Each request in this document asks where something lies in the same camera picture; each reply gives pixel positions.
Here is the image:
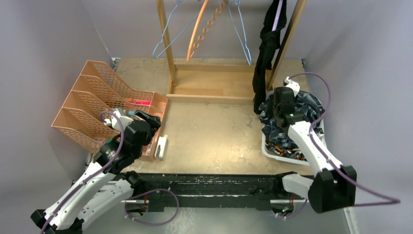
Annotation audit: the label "grey camouflage shorts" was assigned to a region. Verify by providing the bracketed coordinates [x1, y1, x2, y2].
[258, 90, 325, 153]

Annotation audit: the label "white stapler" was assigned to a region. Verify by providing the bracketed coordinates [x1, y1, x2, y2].
[154, 135, 168, 160]

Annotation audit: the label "orange camouflage shorts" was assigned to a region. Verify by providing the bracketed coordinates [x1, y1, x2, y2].
[265, 145, 307, 161]

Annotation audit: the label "peach plastic file organizer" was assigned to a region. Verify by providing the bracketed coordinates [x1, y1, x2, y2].
[52, 60, 168, 154]

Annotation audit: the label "orange hanger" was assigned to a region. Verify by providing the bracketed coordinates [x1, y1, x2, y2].
[186, 0, 229, 61]

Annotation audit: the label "blue wire hanger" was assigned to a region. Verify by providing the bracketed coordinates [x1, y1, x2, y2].
[152, 0, 200, 59]

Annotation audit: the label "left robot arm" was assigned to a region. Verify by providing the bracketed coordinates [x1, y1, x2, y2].
[31, 110, 162, 234]

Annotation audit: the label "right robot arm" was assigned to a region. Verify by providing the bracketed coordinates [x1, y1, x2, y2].
[273, 77, 357, 214]

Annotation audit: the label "purple hanger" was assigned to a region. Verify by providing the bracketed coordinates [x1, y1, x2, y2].
[272, 0, 283, 31]

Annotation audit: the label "pink highlighter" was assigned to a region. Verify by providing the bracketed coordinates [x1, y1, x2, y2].
[131, 100, 151, 105]

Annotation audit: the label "white plastic basket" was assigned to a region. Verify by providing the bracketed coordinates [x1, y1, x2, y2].
[261, 90, 325, 167]

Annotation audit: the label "black garment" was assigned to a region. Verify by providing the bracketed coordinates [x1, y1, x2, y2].
[252, 0, 287, 115]

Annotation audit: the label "wooden clothes rack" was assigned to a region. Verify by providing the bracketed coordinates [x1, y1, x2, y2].
[157, 0, 307, 105]

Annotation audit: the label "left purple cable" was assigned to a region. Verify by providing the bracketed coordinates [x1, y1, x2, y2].
[38, 111, 180, 234]

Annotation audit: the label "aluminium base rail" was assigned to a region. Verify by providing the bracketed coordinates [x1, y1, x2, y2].
[66, 173, 352, 214]

